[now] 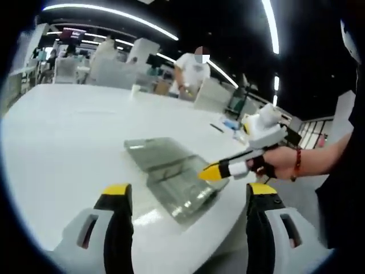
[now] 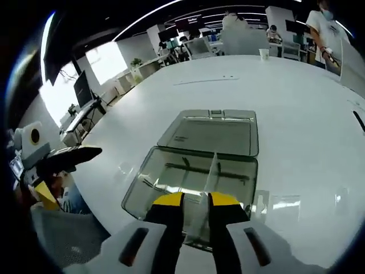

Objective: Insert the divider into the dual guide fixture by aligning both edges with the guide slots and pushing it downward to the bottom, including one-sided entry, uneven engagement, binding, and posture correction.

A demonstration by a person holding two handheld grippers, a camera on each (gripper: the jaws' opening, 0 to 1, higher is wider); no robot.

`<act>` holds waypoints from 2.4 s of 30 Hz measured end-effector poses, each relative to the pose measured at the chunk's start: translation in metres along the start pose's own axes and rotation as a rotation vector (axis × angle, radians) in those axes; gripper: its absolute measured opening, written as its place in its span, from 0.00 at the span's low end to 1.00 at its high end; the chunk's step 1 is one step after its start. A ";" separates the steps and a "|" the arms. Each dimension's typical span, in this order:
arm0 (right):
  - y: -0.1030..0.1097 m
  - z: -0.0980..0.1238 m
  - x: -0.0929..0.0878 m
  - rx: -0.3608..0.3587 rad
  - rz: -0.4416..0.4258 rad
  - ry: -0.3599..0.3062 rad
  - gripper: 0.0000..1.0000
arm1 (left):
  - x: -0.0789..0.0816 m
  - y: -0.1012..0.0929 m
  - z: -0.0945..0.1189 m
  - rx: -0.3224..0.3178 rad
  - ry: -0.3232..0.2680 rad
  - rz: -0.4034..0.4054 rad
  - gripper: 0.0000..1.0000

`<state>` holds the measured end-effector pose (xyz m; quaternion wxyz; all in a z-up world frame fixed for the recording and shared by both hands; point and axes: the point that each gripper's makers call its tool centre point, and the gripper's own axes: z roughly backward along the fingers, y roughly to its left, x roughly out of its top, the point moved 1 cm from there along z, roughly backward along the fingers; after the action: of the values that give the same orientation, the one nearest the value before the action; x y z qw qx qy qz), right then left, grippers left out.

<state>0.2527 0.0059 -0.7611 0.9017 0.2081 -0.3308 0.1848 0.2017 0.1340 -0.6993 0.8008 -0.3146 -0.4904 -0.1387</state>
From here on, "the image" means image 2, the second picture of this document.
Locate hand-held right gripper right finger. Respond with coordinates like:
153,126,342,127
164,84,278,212
207,192,329,274

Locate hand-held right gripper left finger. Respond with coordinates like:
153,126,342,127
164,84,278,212
62,191,185,274

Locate clear plastic divider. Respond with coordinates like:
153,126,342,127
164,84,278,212
182,152,222,243

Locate clear plastic dual guide fixture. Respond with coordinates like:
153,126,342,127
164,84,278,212
121,109,260,252

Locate person's left hand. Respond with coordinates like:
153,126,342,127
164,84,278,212
48,170,71,200

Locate person's blue jeans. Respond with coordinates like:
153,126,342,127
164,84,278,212
61,182,92,215

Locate black monitor on stand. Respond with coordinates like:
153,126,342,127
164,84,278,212
73,70,95,108

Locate dark hanging screen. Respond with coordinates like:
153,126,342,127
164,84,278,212
42,42,75,86

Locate white low cabinet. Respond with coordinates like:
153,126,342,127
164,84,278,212
113,61,160,95

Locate long curved ceiling light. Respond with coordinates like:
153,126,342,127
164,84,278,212
112,0,183,42

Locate black marker pen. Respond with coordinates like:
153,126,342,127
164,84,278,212
352,110,365,130

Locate wide grey office chair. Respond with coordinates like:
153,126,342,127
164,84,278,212
222,28,270,57

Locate purple display screen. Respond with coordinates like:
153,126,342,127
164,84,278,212
175,17,204,33

